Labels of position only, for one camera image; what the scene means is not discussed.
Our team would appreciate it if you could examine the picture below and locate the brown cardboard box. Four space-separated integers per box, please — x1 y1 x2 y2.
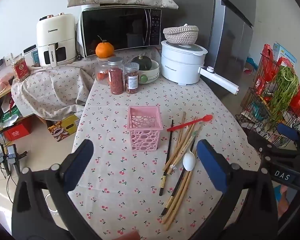
242 60 259 76

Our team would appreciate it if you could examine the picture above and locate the grey refrigerator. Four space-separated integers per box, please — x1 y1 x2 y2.
205 0 257 103

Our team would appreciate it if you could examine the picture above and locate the bunch of green vegetables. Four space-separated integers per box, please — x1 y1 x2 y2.
267 66 299 130

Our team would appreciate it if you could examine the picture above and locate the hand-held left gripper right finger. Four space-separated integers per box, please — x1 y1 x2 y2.
190 139 282 240

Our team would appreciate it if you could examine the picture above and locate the jar of dried fruit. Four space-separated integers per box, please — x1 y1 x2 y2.
124 62 140 95

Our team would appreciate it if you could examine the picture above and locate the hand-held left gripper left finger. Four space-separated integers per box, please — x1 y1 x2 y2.
12 139 103 240

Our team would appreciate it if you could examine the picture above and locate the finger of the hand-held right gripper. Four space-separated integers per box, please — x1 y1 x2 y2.
242 128 300 162
276 123 300 153

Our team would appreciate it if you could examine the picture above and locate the white plastic spoon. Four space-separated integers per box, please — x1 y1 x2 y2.
182 144 199 172

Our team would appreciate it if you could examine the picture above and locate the black chopstick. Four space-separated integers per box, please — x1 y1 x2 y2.
161 168 187 216
159 119 175 197

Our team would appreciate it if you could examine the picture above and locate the red box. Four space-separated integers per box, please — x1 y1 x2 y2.
4 124 33 142

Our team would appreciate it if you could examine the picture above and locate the red label snack jar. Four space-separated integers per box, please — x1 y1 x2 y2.
11 56 30 83

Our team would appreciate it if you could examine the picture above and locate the black wire rack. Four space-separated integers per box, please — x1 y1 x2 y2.
236 55 300 150

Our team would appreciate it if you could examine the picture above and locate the black microwave oven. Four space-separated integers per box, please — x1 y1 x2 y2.
80 5 163 57

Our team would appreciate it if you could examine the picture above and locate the pink cloth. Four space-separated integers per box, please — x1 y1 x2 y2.
0 72 12 93

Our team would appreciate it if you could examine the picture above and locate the white bowl with green handle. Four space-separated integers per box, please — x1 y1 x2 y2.
137 60 160 84

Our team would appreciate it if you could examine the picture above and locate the green print wooden chopstick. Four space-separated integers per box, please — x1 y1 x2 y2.
168 127 199 175
164 121 204 177

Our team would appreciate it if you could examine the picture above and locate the blue white printed sheet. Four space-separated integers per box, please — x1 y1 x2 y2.
272 42 297 65

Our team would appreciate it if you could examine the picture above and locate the woven rope basket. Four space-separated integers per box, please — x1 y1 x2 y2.
163 24 199 44

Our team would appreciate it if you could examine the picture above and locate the orange mandarin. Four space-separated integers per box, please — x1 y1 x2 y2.
95 35 115 58

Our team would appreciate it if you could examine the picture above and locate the cream air fryer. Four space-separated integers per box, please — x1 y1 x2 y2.
36 13 77 67

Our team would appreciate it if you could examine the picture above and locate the cherry print tablecloth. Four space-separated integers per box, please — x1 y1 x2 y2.
67 47 262 240

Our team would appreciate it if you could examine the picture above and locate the glass jar with tomatoes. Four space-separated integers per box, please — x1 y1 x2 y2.
96 56 110 85

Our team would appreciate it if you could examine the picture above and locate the small flower print drape cloth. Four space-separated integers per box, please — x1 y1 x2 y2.
11 60 98 122

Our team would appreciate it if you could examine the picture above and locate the pink plastic basket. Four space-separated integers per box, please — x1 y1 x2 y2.
127 106 163 152

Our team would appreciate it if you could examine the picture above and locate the black lid clear container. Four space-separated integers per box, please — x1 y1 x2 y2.
24 44 40 67

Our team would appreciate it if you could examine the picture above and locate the jar of red berries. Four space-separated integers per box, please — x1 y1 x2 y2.
107 57 124 95

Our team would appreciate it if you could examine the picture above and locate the tall red plastic bag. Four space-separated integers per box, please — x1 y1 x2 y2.
255 44 273 88

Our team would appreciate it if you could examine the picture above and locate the red plastic spoon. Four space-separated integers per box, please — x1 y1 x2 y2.
167 114 213 132

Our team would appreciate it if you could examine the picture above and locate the white electric cooking pot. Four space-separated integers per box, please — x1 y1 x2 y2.
161 40 240 95

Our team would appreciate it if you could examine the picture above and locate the yellow printed cardboard box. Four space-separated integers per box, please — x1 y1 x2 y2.
47 115 80 142

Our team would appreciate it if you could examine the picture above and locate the grey black tool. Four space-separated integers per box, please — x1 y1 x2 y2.
7 144 28 178
0 145 8 177

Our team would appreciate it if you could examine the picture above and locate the dark green squash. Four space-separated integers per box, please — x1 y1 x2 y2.
130 55 153 71

